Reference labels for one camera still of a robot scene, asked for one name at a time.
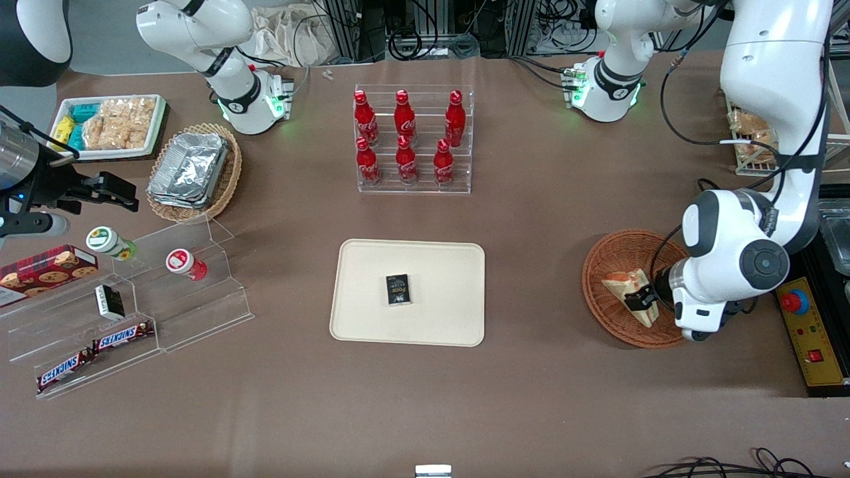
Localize black side platform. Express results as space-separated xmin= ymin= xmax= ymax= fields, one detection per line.
xmin=764 ymin=185 xmax=850 ymax=399

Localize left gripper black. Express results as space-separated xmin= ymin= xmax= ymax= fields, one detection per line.
xmin=626 ymin=264 xmax=675 ymax=314

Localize beige cloth bag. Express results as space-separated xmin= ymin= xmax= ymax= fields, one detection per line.
xmin=251 ymin=5 xmax=336 ymax=67

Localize clear wrapped bread pack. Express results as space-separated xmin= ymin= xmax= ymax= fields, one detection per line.
xmin=728 ymin=110 xmax=779 ymax=163

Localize black floor cables bundle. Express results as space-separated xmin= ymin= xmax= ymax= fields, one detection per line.
xmin=641 ymin=447 xmax=834 ymax=478

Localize red cola bottle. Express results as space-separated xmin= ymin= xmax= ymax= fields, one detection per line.
xmin=396 ymin=135 xmax=418 ymax=185
xmin=355 ymin=137 xmax=382 ymax=186
xmin=353 ymin=90 xmax=379 ymax=147
xmin=445 ymin=90 xmax=466 ymax=147
xmin=434 ymin=138 xmax=456 ymax=187
xmin=394 ymin=90 xmax=416 ymax=143

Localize triangular sandwich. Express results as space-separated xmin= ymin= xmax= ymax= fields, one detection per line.
xmin=601 ymin=268 xmax=659 ymax=329

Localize black and white small box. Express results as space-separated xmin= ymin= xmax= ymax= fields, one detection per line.
xmin=94 ymin=284 xmax=126 ymax=321

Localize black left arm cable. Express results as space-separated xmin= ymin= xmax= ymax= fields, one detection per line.
xmin=659 ymin=40 xmax=831 ymax=193

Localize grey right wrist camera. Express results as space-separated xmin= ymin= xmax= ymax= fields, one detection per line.
xmin=0 ymin=211 xmax=70 ymax=240

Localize aluminium frame with cables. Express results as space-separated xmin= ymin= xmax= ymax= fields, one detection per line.
xmin=319 ymin=0 xmax=598 ymax=62

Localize clear acrylic stepped stand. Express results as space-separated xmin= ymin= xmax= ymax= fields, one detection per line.
xmin=0 ymin=214 xmax=255 ymax=400

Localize beige plastic tray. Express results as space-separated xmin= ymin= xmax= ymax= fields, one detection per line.
xmin=329 ymin=239 xmax=486 ymax=347

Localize black left base cables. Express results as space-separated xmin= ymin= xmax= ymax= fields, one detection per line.
xmin=508 ymin=54 xmax=575 ymax=92

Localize light oval wicker basket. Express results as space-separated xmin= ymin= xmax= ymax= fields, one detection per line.
xmin=146 ymin=123 xmax=243 ymax=223

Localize green lidded drink bottle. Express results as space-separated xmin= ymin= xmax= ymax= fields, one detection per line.
xmin=86 ymin=226 xmax=138 ymax=261

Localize small black card box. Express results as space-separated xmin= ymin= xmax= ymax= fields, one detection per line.
xmin=385 ymin=274 xmax=412 ymax=307

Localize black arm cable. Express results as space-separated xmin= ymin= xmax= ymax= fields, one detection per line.
xmin=659 ymin=40 xmax=831 ymax=193
xmin=0 ymin=105 xmax=82 ymax=160

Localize brown round wicker basket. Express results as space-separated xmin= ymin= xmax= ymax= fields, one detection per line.
xmin=582 ymin=229 xmax=695 ymax=349

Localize clear plastic container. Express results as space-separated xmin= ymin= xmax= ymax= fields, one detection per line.
xmin=818 ymin=198 xmax=850 ymax=277

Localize yellow emergency stop box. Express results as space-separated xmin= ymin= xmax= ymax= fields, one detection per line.
xmin=775 ymin=277 xmax=848 ymax=388

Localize Snickers chocolate bar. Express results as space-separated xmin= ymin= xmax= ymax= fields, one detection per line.
xmin=91 ymin=321 xmax=155 ymax=353
xmin=37 ymin=350 xmax=95 ymax=392

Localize clear acrylic bottle rack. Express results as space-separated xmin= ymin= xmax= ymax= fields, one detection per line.
xmin=354 ymin=84 xmax=475 ymax=195

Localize aluminium foil tray stack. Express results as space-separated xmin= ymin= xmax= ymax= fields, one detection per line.
xmin=147 ymin=132 xmax=230 ymax=210

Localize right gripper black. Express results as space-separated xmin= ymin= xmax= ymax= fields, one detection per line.
xmin=27 ymin=158 xmax=139 ymax=217

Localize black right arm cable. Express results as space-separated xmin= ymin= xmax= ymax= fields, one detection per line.
xmin=0 ymin=105 xmax=82 ymax=160

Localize red cookie box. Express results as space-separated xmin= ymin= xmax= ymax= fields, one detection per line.
xmin=0 ymin=244 xmax=99 ymax=308

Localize black cables beside bracket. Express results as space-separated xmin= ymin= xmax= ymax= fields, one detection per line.
xmin=695 ymin=177 xmax=744 ymax=197

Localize clear rice cracker bag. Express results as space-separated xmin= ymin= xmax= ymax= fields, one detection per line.
xmin=100 ymin=98 xmax=157 ymax=130
xmin=82 ymin=118 xmax=149 ymax=151

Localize white rectangular snack tray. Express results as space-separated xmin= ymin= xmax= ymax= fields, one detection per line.
xmin=50 ymin=94 xmax=168 ymax=161

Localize red lidded drink bottle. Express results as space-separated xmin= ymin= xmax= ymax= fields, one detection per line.
xmin=165 ymin=248 xmax=209 ymax=281

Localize grey right base cable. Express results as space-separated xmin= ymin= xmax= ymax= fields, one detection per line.
xmin=236 ymin=48 xmax=311 ymax=102

